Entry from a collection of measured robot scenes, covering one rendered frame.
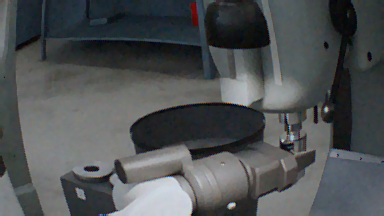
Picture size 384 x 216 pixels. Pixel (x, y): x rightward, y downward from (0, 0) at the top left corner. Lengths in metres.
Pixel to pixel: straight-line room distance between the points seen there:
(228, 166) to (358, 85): 0.50
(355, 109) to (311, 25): 0.53
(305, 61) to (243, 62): 0.09
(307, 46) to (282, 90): 0.08
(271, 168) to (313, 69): 0.16
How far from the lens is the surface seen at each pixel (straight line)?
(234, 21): 0.96
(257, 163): 1.21
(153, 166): 1.15
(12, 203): 1.02
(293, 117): 1.24
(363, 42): 1.26
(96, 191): 1.54
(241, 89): 1.13
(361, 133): 1.63
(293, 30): 1.12
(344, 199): 1.65
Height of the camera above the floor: 1.68
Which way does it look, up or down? 17 degrees down
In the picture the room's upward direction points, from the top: 5 degrees counter-clockwise
